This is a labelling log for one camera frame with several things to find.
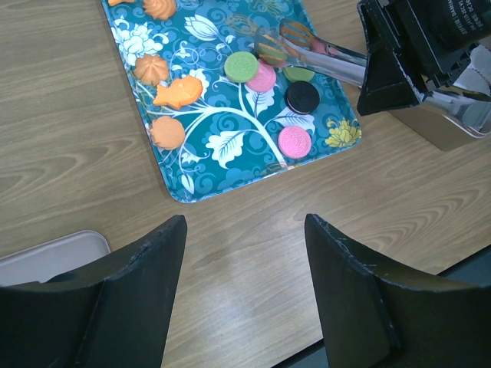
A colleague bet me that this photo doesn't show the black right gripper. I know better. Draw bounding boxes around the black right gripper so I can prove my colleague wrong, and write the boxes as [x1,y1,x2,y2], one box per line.
[357,1,490,116]

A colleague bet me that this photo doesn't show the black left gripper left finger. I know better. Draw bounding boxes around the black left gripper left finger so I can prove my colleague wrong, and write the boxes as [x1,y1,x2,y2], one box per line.
[1,215,187,367]

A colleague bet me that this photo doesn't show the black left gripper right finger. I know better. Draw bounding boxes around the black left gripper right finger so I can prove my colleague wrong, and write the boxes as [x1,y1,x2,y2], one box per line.
[305,214,490,367]

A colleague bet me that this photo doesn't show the black sandwich cookie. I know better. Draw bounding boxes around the black sandwich cookie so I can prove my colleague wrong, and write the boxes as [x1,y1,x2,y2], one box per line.
[285,80,320,114]

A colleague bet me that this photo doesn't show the green sandwich cookie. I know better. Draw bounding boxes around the green sandwich cookie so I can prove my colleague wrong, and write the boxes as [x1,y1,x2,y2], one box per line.
[283,66,315,83]
[224,51,259,83]

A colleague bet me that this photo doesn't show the steel kitchen tongs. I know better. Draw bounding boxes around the steel kitchen tongs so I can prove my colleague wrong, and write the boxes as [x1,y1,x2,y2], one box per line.
[254,18,491,133]

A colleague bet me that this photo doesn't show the orange sandwich cookie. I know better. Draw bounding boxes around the orange sandwich cookie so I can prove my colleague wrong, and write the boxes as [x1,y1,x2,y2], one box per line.
[254,41,286,67]

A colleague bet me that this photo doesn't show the brown cookie tin box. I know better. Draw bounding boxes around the brown cookie tin box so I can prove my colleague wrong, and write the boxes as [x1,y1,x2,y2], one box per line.
[391,38,490,151]

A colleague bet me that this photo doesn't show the beige tin lid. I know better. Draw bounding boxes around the beige tin lid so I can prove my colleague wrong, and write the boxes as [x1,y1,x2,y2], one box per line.
[1,230,110,287]

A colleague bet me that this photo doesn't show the pink sandwich cookie lower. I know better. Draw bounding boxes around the pink sandwich cookie lower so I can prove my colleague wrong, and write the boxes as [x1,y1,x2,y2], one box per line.
[278,126,312,159]

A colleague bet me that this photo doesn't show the pink sandwich cookie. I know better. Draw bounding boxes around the pink sandwich cookie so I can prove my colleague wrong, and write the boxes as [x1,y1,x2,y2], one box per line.
[245,59,276,93]
[278,126,312,159]

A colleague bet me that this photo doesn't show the pink sandwich cookie upper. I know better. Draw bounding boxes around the pink sandwich cookie upper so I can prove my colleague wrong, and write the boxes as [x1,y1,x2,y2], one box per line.
[245,59,276,93]

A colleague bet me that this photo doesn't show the teal floral serving tray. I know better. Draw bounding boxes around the teal floral serving tray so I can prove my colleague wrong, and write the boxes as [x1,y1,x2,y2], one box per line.
[102,1,361,203]

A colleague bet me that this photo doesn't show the orange shell cookie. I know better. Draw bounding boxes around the orange shell cookie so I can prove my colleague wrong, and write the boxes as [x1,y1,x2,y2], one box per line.
[149,117,186,150]

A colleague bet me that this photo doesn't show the orange fish cookie middle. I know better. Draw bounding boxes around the orange fish cookie middle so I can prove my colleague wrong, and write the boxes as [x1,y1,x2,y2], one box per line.
[153,75,203,110]

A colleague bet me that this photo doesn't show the orange fish cookie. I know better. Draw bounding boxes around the orange fish cookie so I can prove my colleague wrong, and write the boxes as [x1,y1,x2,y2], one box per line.
[107,0,134,6]
[153,75,203,110]

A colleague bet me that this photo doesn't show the orange flower cookie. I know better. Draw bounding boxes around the orange flower cookie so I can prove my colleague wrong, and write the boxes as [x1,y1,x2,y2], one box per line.
[134,54,170,86]

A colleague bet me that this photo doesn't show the orange swirl cookie top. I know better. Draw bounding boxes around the orange swirl cookie top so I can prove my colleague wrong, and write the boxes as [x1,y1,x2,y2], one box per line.
[143,0,177,21]

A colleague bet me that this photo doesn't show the orange fish cookie top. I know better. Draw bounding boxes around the orange fish cookie top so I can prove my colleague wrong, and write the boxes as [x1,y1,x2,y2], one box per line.
[107,0,134,6]

